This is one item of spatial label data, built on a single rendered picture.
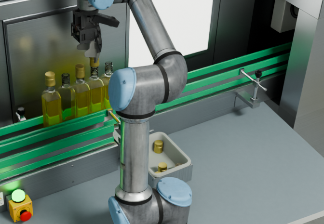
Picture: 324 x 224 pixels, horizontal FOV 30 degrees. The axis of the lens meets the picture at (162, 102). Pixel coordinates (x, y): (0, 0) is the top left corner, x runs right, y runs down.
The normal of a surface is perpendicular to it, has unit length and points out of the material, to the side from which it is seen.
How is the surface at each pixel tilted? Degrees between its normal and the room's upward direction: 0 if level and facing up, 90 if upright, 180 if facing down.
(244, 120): 0
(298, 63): 90
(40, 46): 90
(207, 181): 0
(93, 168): 90
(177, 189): 11
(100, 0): 90
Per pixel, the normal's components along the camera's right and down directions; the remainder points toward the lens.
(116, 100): -0.90, 0.02
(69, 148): 0.53, 0.51
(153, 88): 0.41, 0.15
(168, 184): 0.22, -0.84
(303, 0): -0.84, 0.27
